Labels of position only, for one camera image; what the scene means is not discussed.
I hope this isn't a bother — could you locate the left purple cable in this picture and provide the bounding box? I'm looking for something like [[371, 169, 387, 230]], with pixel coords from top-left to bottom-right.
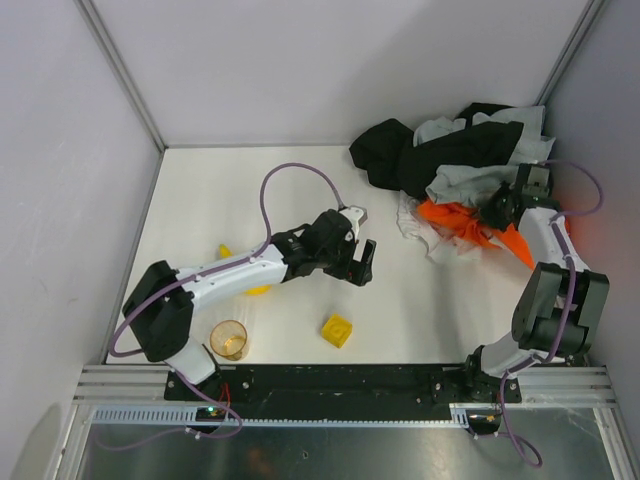
[[94, 162, 349, 452]]

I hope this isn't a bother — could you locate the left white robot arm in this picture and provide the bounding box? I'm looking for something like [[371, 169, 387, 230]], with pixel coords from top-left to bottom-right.
[[122, 206, 376, 385]]

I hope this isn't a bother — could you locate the grey hooded sweatshirt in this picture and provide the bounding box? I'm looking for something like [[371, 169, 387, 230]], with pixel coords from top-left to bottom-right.
[[413, 102, 555, 208]]

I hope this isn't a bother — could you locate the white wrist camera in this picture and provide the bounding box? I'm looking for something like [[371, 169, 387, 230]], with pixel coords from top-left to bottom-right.
[[339, 205, 368, 242], [514, 163, 552, 208]]

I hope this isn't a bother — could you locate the black cloth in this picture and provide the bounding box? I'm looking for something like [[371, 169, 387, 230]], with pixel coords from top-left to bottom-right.
[[349, 103, 525, 199]]

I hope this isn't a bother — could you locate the orange cloth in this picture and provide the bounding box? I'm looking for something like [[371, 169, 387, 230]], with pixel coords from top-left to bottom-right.
[[416, 200, 535, 270]]

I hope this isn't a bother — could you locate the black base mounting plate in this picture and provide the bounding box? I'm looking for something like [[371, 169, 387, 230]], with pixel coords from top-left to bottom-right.
[[196, 364, 522, 422]]

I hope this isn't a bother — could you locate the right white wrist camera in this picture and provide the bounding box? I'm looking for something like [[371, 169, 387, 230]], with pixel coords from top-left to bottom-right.
[[514, 163, 552, 208]]

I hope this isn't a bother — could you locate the corner aluminium post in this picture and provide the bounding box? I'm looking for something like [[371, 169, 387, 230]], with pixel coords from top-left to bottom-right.
[[74, 0, 167, 154], [535, 0, 610, 105]]

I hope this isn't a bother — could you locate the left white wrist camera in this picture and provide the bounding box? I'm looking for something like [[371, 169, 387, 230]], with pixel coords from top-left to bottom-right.
[[339, 205, 368, 242]]

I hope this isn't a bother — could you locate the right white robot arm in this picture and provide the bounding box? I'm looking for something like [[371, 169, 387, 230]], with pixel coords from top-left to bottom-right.
[[465, 183, 610, 401]]

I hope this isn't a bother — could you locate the left corner aluminium post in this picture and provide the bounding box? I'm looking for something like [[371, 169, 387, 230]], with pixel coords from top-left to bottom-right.
[[74, 0, 167, 154]]

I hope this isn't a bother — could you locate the aluminium frame rail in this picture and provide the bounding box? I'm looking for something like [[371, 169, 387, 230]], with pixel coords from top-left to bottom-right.
[[72, 365, 639, 479]]

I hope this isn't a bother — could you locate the yellow banana bunch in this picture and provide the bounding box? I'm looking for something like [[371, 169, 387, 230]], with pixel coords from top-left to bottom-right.
[[218, 244, 271, 296]]

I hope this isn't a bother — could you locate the purple cable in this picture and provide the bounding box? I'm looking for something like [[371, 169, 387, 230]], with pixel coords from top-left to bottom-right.
[[497, 159, 605, 469], [94, 162, 349, 452]]

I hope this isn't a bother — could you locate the white cable duct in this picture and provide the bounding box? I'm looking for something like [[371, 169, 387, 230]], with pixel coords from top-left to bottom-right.
[[92, 404, 500, 429]]

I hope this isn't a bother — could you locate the orange transparent cup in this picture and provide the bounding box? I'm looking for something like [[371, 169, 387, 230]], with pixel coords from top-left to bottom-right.
[[209, 320, 248, 361]]

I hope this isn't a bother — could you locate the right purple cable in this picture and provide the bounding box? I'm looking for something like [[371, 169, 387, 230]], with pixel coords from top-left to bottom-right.
[[497, 159, 605, 469]]

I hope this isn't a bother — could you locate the yellow toy block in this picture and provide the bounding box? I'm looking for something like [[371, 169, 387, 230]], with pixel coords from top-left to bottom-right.
[[320, 314, 353, 349]]

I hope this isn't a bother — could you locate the white cloth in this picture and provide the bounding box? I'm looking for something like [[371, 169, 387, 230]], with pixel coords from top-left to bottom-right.
[[396, 192, 482, 265]]

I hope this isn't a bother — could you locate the right corner aluminium post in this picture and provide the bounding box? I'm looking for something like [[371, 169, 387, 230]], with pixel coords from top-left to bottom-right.
[[535, 0, 610, 105]]

